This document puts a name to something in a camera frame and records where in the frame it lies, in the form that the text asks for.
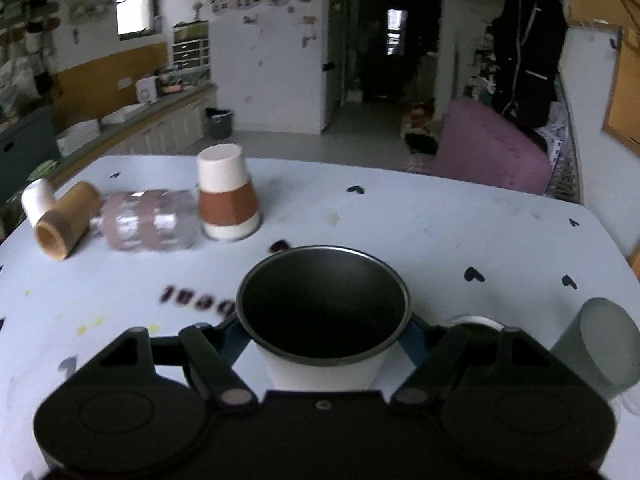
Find white enamel cup dark inside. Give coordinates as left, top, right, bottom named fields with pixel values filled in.
left=236, top=245, right=412, bottom=392

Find grey waste bin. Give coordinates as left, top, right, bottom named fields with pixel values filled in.
left=205, top=107, right=234, bottom=140

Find frosted grey plastic cup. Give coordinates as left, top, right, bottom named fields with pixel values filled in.
left=550, top=297, right=640, bottom=402

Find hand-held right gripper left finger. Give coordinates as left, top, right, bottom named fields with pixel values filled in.
left=87, top=321, right=259, bottom=412

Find pink patterned clear plastic cup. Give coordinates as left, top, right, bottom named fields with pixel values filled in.
left=97, top=188, right=201, bottom=253

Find window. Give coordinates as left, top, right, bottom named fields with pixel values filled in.
left=116, top=0, right=161, bottom=37

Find small white cup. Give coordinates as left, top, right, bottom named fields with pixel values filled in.
left=21, top=179, right=57, bottom=228

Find pink sofa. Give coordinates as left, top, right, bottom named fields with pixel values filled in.
left=434, top=98, right=554, bottom=195

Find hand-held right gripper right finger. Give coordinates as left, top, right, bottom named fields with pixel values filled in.
left=390, top=316, right=566, bottom=412

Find white tray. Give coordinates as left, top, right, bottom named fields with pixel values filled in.
left=100, top=104, right=149, bottom=126

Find white box appliance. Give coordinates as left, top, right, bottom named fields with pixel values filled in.
left=135, top=77, right=160, bottom=104

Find white cardboard box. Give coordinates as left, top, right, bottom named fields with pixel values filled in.
left=56, top=120, right=101, bottom=157

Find dark grey cabinet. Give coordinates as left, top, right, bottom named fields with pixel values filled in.
left=0, top=109, right=61, bottom=202

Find brown and white paper cup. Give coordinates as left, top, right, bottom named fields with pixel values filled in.
left=196, top=144, right=264, bottom=242

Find white counter cabinets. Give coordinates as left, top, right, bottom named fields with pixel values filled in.
left=50, top=85, right=219, bottom=173

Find plastic drawer organizer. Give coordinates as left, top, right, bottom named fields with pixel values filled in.
left=172, top=21, right=211, bottom=69

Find hanging dark clothes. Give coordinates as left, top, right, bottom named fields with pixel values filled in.
left=490, top=0, right=569, bottom=127

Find white round rim object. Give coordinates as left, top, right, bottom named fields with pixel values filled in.
left=449, top=314, right=504, bottom=332

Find cork board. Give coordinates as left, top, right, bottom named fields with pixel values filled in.
left=601, top=26, right=640, bottom=157

